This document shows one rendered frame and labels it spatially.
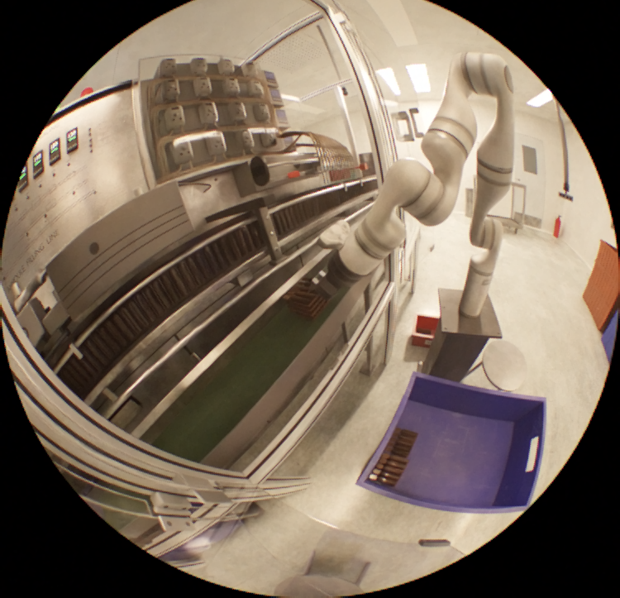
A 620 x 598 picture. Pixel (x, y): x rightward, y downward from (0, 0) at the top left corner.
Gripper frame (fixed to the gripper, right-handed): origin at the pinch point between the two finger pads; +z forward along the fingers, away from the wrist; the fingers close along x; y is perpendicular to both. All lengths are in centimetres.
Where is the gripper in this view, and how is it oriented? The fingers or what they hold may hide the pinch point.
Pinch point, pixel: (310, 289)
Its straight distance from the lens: 48.5
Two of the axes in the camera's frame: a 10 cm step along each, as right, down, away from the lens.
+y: 7.4, 6.8, -0.3
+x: 5.6, -5.9, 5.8
